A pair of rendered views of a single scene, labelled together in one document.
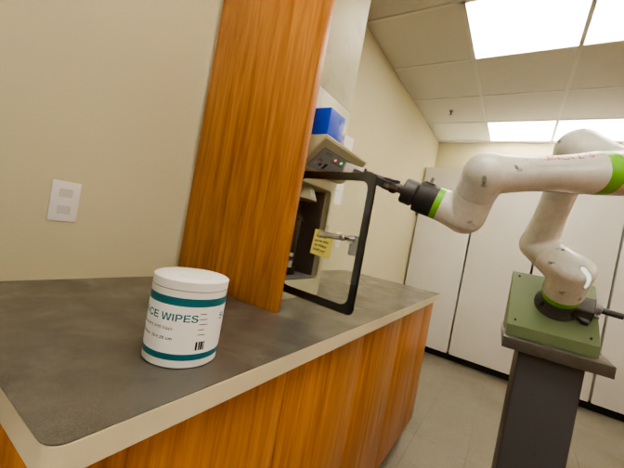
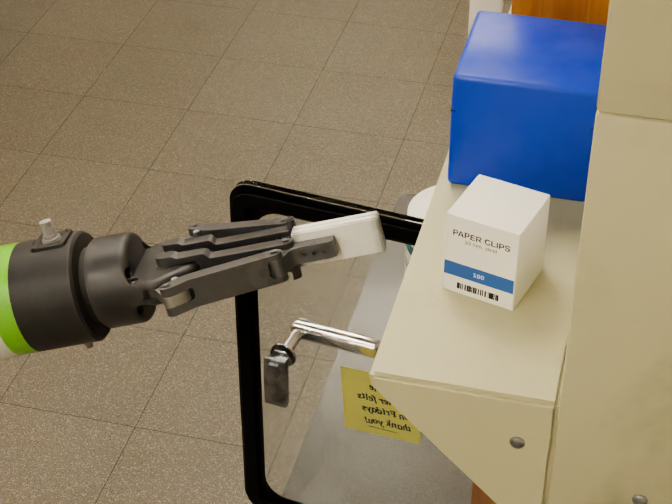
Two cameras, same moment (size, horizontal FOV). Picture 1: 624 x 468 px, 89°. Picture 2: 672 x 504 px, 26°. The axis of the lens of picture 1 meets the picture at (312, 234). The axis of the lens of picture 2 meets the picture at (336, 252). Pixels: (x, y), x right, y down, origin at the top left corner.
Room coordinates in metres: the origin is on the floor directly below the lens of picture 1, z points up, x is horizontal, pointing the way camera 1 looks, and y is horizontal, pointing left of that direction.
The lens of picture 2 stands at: (1.88, -0.39, 2.09)
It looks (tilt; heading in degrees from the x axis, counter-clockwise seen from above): 37 degrees down; 161
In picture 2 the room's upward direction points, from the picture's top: straight up
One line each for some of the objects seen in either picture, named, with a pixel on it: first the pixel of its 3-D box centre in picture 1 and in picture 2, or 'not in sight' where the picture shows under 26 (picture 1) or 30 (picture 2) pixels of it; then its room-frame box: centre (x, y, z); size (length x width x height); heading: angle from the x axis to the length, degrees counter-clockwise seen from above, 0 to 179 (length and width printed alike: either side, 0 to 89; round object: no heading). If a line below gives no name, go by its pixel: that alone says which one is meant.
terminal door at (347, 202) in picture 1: (321, 237); (390, 392); (0.96, -0.03, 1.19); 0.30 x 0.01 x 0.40; 50
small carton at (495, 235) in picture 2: (343, 145); (495, 241); (1.20, -0.06, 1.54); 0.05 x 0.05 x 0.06; 43
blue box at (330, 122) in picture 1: (324, 126); (531, 104); (1.08, 0.02, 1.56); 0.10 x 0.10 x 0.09; 57
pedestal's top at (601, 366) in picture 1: (548, 345); not in sight; (1.24, -1.00, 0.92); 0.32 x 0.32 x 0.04; 59
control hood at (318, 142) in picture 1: (333, 162); (499, 293); (1.16, -0.03, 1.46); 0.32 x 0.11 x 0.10; 147
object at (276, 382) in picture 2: not in sight; (277, 379); (0.90, -0.12, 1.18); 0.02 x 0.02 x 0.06; 50
